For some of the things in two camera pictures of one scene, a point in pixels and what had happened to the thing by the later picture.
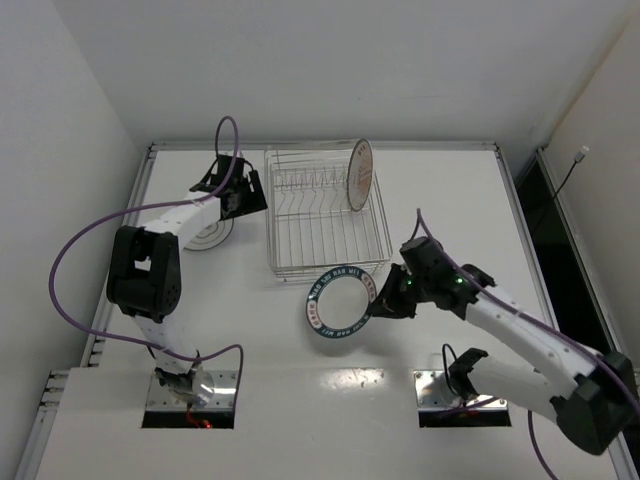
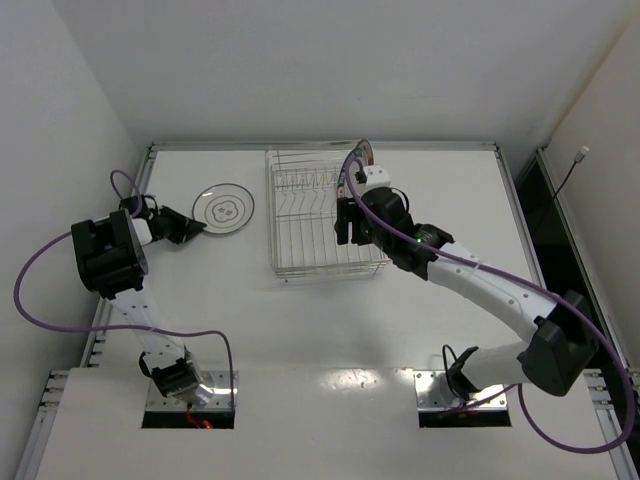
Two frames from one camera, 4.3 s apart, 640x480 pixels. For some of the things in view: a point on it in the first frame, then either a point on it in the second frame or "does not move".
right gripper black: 396,288 -> 345,220
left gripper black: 248,198 -> 172,226
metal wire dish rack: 312,225 does not move
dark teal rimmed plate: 340,302 -> 343,187
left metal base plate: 224,383 does not move
